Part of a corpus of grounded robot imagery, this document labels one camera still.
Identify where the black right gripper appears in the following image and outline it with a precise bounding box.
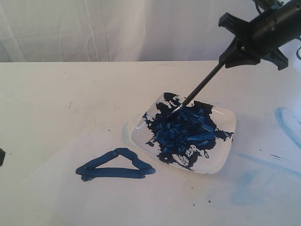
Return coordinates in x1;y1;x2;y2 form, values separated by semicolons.
218;0;301;71

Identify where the white paper sheet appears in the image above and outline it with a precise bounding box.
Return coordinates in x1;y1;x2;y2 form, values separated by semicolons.
24;129;186;226

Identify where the black paintbrush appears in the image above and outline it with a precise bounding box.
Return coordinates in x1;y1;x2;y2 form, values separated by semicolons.
166;63;225;122

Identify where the white square paint plate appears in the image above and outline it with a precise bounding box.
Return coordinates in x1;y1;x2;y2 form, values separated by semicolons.
131;92;237;174

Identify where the white backdrop curtain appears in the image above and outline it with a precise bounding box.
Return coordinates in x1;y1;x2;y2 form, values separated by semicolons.
0;0;301;71

